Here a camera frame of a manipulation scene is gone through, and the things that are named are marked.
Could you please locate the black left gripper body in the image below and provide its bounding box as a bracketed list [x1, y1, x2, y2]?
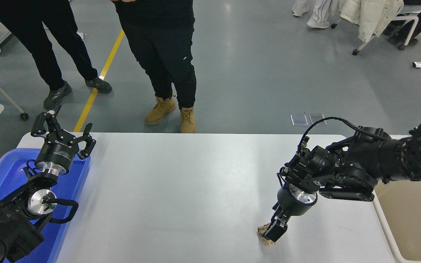
[35, 134, 77, 171]

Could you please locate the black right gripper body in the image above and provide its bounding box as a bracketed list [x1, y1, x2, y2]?
[277, 187, 318, 218]

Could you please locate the tan paper ball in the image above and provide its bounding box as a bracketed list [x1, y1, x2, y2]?
[257, 223, 277, 246]

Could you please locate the grey wheeled chair base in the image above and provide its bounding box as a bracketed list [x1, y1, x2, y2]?
[0, 70, 30, 121]

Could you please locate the blue plastic tray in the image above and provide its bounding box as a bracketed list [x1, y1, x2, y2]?
[0, 148, 91, 263]

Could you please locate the person with grey shoes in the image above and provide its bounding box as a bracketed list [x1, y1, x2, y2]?
[0, 0, 113, 110]

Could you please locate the large pale plastic bin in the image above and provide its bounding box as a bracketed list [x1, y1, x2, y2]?
[372, 135, 421, 263]

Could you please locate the person with tan boots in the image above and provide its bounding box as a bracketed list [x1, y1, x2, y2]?
[110, 0, 197, 134]

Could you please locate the person with white trousers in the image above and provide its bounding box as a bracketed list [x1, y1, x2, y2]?
[293, 0, 342, 29]

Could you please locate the cream padded jacket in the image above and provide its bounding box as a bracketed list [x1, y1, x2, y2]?
[338, 0, 405, 43]

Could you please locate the white wheeled chair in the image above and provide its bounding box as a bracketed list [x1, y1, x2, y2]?
[331, 4, 421, 56]

